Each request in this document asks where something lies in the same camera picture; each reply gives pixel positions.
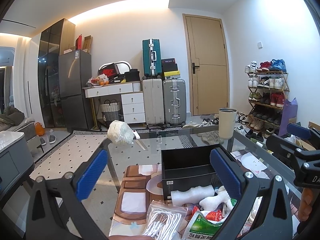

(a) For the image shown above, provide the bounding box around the silver suitcase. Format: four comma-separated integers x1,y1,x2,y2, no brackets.
163,79,187,127

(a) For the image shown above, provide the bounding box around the black yellow box stack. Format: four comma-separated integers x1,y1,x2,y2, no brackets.
161,58,181,80

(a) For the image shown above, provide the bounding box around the green medicine packet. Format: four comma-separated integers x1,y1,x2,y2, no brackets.
181,211,226,239

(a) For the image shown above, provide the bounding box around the black storage box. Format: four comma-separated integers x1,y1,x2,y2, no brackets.
161,144,224,200

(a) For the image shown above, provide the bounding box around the orange bag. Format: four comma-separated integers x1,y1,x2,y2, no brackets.
34,122,46,137

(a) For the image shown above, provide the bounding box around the grey refrigerator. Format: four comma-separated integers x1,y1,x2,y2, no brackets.
59,50,93,132

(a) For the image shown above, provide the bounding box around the teal suitcase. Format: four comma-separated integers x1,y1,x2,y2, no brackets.
142,38,162,80

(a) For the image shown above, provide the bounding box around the beige suitcase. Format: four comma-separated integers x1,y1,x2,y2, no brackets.
142,79,165,125

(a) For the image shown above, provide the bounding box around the red black shoe box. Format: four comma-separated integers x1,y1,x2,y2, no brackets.
98,63,119,79

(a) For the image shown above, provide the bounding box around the bagged striped white rope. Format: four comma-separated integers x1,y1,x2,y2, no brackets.
141,202,188,240

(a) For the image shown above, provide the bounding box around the purple yoga mat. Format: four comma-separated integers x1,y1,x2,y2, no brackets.
278,98,298,136

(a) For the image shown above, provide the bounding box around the cream cylindrical trash can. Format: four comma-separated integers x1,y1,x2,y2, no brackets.
219,108,237,140

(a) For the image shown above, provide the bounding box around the wooden door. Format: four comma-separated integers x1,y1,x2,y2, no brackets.
183,14,229,115

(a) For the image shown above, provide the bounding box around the white round plush cushion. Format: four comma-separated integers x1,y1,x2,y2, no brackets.
240,152,269,179

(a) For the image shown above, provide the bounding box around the wooden shoe rack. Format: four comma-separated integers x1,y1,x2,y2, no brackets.
247,71,290,135

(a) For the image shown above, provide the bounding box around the dark glass cabinet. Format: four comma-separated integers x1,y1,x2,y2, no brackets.
37,18,75,128

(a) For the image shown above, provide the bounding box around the white drawer desk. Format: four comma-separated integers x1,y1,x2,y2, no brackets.
83,81,146,130

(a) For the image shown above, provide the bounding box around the woven basket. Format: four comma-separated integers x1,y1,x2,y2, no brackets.
100,99,121,127

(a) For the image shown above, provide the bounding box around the white plush toy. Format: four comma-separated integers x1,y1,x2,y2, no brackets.
199,186,233,211

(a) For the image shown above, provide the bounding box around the grey sofa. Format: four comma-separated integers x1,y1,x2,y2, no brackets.
1,106,36,151

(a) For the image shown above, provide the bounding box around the red white snack packet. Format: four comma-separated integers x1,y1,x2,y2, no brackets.
202,205,232,224

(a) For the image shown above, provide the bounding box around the white foam block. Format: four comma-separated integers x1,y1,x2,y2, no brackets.
171,185,215,206

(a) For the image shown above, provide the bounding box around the white plastic bag bundle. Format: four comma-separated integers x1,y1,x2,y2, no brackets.
107,120,135,145

